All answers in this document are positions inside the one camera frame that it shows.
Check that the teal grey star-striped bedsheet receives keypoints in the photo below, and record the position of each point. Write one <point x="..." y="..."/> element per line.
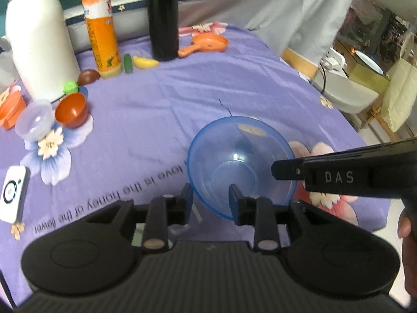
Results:
<point x="293" y="6"/>

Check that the pale yellow paper bag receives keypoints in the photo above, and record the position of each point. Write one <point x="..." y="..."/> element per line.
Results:
<point x="400" y="97"/>

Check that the person's right hand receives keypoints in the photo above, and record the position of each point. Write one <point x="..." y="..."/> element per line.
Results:
<point x="410" y="254"/>

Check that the orange toy pot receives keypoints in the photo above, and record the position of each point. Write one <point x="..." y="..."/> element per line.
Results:
<point x="11" y="107"/>

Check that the blue translucent bowl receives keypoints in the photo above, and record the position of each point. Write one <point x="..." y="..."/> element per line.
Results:
<point x="228" y="156"/>

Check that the red-brown plastic bowl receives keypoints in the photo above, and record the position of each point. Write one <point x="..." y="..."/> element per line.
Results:
<point x="71" y="111"/>

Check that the yellow toy banana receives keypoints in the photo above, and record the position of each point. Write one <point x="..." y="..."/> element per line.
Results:
<point x="145" y="62"/>

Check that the clear plastic bowl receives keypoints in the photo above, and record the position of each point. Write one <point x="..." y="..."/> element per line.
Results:
<point x="34" y="120"/>

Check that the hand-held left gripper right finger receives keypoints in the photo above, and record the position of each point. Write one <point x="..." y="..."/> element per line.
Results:
<point x="233" y="202"/>

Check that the white plastic box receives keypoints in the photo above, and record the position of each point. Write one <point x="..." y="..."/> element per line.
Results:
<point x="345" y="93"/>

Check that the orange toy pan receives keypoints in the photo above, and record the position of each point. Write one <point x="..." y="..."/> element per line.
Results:
<point x="210" y="43"/>

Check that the white thermos jug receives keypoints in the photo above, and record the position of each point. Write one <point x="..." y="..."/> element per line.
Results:
<point x="39" y="39"/>

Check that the brown toy fruit half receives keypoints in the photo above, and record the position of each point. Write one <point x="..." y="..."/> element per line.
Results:
<point x="88" y="77"/>

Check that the green toy ball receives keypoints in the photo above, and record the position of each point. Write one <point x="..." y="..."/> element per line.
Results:
<point x="70" y="88"/>

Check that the black thermos bottle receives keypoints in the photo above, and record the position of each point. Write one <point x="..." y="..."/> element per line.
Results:
<point x="162" y="16"/>

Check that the gold cardboard box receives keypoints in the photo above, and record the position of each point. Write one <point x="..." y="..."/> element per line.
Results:
<point x="365" y="73"/>

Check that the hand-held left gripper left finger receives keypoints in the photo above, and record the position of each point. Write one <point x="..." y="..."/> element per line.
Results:
<point x="188" y="202"/>

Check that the green toy cucumber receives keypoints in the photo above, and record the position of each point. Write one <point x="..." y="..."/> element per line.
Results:
<point x="128" y="63"/>

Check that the purple floral tablecloth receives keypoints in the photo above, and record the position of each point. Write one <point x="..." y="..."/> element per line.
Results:
<point x="146" y="120"/>

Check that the yellow orange detergent bottle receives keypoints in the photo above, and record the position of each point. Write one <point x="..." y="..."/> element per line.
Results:
<point x="101" y="32"/>

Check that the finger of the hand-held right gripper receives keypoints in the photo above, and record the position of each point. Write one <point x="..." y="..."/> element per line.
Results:
<point x="288" y="169"/>

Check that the white power strip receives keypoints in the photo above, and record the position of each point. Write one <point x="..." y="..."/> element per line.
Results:
<point x="332" y="61"/>

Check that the white pocket device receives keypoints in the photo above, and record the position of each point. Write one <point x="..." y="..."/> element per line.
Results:
<point x="13" y="195"/>

